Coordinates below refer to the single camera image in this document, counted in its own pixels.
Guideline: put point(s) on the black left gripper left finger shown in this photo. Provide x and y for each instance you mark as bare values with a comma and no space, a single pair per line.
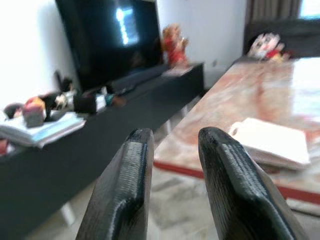
122,190

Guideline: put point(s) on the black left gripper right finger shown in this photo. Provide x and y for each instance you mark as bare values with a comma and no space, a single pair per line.
240,195

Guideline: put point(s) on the black TV cabinet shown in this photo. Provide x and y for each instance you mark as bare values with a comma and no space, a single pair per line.
75,155

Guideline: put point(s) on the teal and orange gadget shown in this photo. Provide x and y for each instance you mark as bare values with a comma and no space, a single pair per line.
114,99

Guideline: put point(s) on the stack of books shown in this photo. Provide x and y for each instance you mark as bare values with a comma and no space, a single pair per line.
42,132

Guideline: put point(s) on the black soundbar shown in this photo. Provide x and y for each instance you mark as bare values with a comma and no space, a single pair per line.
140,78

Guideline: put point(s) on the red and white booklet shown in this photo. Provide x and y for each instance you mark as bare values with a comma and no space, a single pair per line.
177,70

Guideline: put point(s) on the cartoon boy plush doll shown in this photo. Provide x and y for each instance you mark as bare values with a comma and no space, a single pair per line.
265,46

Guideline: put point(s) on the black television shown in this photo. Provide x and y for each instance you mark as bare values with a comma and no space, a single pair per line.
105,40

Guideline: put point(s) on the red and gold doll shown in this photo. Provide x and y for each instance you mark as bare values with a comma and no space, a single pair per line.
175,45

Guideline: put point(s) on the dark grey sofa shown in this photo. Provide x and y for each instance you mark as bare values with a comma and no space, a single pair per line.
300,37

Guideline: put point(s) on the brown curtain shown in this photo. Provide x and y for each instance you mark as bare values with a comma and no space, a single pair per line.
275,11

